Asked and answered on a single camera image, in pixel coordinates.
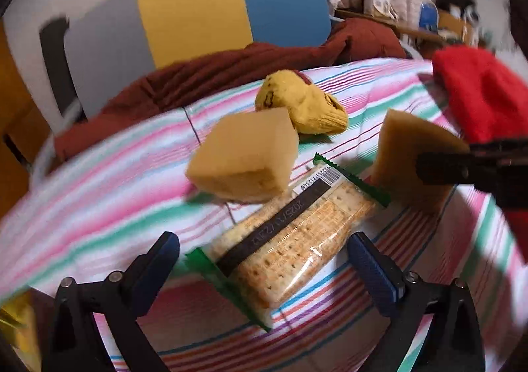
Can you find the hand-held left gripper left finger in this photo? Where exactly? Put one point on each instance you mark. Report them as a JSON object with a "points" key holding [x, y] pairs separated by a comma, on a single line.
{"points": [[159, 269]]}

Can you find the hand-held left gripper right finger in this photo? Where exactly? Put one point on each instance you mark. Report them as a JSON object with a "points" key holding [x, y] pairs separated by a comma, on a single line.
{"points": [[371, 269]]}

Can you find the red cloth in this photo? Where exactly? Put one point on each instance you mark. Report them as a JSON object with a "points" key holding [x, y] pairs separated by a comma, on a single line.
{"points": [[474, 95]]}

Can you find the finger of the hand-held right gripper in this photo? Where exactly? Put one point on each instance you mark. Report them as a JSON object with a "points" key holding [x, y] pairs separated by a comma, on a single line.
{"points": [[445, 167]]}

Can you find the gold box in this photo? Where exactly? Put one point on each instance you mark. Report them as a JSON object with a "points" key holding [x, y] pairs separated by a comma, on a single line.
{"points": [[14, 314]]}

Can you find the cracker packet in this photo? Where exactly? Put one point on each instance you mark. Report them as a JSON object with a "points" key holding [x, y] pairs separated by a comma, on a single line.
{"points": [[288, 240]]}

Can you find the dark red blanket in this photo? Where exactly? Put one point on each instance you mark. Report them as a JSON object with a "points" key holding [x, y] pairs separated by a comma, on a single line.
{"points": [[206, 71]]}

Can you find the wooden wardrobe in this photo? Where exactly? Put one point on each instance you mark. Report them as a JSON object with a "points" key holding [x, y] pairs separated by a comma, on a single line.
{"points": [[16, 141]]}

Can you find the wooden ledge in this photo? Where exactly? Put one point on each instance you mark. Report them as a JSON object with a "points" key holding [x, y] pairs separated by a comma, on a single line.
{"points": [[412, 31]]}

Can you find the blue white bag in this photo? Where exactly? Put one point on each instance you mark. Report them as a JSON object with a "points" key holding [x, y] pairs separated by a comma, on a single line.
{"points": [[429, 17]]}

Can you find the open cardboard box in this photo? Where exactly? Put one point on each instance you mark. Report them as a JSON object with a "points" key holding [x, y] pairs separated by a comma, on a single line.
{"points": [[453, 27]]}

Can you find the yellow sock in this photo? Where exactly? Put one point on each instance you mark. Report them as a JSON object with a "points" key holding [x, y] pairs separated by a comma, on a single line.
{"points": [[301, 108]]}

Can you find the striped tablecloth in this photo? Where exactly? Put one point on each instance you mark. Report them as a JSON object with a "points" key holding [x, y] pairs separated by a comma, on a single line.
{"points": [[103, 174]]}

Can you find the grey yellow blue chair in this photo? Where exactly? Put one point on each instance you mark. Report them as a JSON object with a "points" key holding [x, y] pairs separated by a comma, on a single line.
{"points": [[189, 9]]}

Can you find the large tan sponge block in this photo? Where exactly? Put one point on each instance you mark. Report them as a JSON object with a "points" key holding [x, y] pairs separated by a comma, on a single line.
{"points": [[247, 157]]}

